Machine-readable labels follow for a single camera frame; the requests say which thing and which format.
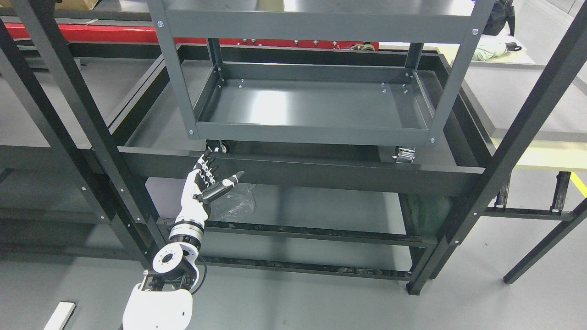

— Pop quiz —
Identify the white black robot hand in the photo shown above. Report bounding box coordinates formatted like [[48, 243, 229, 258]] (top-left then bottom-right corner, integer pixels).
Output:
[[175, 150, 244, 228]]

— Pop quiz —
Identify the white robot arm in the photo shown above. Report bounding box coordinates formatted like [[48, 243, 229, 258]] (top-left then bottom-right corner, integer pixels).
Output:
[[121, 220, 204, 330]]

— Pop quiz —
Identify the black metal shelf rack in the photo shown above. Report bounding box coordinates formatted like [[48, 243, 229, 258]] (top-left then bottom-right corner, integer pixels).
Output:
[[1, 0, 586, 295]]

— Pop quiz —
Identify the clear plastic bag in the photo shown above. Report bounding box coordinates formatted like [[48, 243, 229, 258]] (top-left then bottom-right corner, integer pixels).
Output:
[[211, 183, 256, 222]]

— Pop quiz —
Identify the red metal beam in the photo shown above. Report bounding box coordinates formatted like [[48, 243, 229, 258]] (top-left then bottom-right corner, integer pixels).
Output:
[[0, 23, 380, 50]]

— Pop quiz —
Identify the grey metal cart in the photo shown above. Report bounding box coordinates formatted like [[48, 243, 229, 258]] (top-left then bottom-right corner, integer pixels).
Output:
[[148, 0, 493, 148]]

